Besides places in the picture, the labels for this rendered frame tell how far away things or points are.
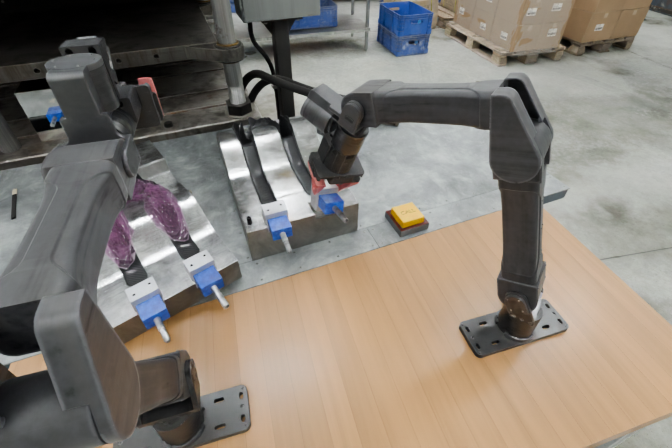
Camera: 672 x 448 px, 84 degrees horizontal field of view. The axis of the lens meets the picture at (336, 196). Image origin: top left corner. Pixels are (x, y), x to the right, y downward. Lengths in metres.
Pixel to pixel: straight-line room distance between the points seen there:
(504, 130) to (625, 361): 0.52
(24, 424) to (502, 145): 0.53
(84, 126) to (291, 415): 0.51
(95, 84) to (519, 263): 0.64
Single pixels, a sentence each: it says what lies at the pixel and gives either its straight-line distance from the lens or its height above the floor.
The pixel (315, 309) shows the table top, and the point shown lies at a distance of 0.78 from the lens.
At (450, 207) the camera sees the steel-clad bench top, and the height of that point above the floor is 0.80.
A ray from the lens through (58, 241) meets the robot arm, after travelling 0.37.
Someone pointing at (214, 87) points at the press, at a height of 0.79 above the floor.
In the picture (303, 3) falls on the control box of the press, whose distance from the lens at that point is 1.56.
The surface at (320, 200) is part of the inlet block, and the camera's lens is 0.79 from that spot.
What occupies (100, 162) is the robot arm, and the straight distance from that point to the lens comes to 0.45.
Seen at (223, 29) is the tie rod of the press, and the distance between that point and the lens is 1.38.
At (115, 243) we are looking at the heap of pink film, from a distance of 0.88.
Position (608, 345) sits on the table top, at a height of 0.80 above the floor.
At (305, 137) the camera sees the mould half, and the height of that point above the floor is 0.92.
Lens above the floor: 1.45
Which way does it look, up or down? 40 degrees down
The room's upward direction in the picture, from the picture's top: straight up
